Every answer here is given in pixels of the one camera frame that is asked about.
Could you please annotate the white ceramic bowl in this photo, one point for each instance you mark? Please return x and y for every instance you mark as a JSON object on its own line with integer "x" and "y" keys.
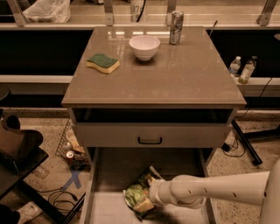
{"x": 144, "y": 47}

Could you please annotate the wire basket with cans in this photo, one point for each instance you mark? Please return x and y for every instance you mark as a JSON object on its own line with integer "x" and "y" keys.
{"x": 69, "y": 149}

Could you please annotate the silver beverage can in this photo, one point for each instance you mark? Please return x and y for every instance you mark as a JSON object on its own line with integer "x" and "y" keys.
{"x": 177, "y": 20}

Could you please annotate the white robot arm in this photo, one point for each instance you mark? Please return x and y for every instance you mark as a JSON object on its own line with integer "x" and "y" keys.
{"x": 259, "y": 188}

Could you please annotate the black table leg bar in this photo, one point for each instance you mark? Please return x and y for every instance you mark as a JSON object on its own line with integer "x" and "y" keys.
{"x": 246, "y": 144}

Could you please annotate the open grey middle drawer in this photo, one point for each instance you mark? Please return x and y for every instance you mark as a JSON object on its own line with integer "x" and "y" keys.
{"x": 115, "y": 169}

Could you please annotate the clear water bottle white cap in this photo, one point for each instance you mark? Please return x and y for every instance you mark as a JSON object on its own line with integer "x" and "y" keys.
{"x": 235, "y": 66}

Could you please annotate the clear bottle dark cap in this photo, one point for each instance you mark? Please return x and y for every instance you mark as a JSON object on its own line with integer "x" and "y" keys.
{"x": 248, "y": 70}

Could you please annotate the grey cabinet with counter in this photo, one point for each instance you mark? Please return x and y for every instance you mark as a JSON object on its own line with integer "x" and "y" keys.
{"x": 185, "y": 83}

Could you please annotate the closed drawer with black handle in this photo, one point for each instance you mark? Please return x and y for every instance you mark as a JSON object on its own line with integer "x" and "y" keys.
{"x": 151, "y": 135}

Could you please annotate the white plastic bag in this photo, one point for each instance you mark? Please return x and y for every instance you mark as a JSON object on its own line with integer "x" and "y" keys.
{"x": 48, "y": 11}

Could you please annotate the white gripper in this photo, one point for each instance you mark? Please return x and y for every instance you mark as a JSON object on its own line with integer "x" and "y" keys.
{"x": 157, "y": 192}

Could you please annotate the brown chair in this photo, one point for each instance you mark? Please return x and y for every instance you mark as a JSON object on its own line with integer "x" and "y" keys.
{"x": 16, "y": 144}

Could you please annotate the green jalapeno chip bag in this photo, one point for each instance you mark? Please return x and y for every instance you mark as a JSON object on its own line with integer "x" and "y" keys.
{"x": 139, "y": 190}

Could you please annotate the green and yellow sponge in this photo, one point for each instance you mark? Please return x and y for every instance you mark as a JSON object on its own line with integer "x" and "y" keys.
{"x": 103, "y": 63}

